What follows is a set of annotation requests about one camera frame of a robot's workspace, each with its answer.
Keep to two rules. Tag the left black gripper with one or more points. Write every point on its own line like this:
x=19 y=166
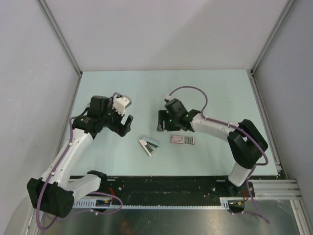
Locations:
x=119 y=128

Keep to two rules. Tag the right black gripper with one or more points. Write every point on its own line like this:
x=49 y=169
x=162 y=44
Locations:
x=163 y=115

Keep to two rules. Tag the staple box with tray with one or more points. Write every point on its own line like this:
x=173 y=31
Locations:
x=182 y=140

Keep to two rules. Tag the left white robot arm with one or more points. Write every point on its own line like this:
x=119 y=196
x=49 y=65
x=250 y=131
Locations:
x=52 y=192

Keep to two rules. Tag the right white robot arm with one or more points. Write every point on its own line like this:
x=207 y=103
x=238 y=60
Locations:
x=247 y=145

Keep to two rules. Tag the blue white stapler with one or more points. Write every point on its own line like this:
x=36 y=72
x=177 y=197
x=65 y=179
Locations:
x=149 y=145

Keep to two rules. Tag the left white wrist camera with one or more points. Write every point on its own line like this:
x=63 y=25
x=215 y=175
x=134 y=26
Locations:
x=121 y=103

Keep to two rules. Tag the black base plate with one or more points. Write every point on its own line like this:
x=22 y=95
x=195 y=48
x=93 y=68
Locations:
x=218 y=186

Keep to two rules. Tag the aluminium frame rail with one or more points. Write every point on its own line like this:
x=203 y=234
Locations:
x=276 y=189

